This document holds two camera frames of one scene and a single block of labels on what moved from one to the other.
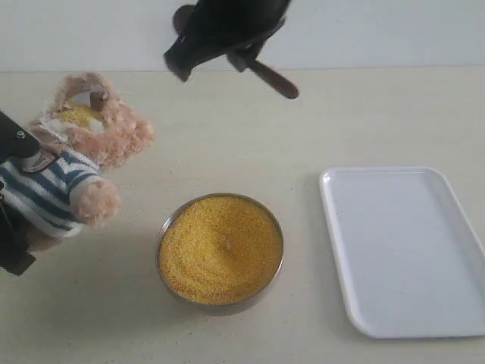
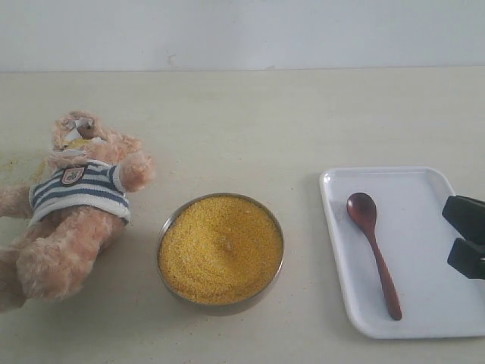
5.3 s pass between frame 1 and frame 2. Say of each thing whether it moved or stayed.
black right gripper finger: moved
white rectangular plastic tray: stayed
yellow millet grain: stayed
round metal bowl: stayed
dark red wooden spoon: moved
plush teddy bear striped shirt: moved
